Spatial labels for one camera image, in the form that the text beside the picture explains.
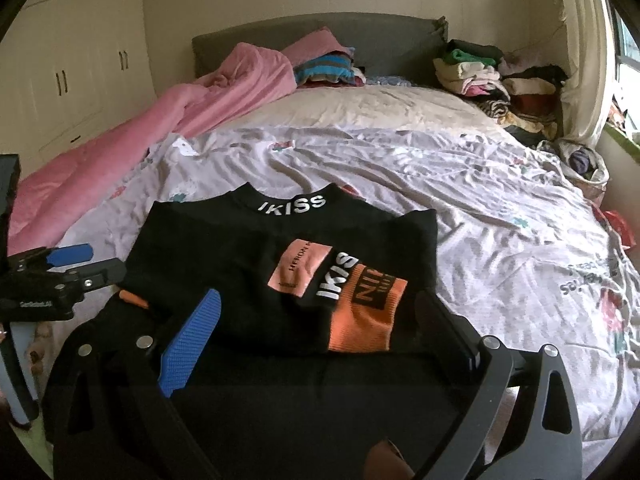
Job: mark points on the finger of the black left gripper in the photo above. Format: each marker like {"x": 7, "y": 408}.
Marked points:
{"x": 93, "y": 276}

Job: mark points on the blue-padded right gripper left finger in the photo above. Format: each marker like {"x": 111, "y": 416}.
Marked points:
{"x": 182, "y": 354}

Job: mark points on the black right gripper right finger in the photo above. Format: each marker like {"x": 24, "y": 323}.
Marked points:
{"x": 478, "y": 368}

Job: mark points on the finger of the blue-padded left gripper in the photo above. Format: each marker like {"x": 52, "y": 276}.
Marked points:
{"x": 69, "y": 255}

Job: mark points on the black orange IKISS sweater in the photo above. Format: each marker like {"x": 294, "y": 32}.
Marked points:
{"x": 316, "y": 368}

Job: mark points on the striped blue folded clothes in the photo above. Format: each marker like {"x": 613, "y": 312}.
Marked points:
{"x": 331, "y": 68}

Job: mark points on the bag with purple clothes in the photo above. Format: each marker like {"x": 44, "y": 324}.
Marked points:
{"x": 582, "y": 166}

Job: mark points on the pile of folded clothes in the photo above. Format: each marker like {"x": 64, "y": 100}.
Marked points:
{"x": 519, "y": 95}

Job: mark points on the pink blanket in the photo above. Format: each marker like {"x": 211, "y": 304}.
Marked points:
{"x": 53, "y": 198}

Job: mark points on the cream wardrobe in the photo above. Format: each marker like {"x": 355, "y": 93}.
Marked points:
{"x": 70, "y": 70}

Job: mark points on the white patterned bed sheet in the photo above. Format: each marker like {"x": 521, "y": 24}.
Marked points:
{"x": 521, "y": 253}

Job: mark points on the red item at bedside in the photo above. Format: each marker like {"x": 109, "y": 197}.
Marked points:
{"x": 612, "y": 219}

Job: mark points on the grey headboard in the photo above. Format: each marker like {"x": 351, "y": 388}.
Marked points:
{"x": 385, "y": 44}

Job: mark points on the cream curtain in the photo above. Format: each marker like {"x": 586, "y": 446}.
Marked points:
{"x": 588, "y": 92}

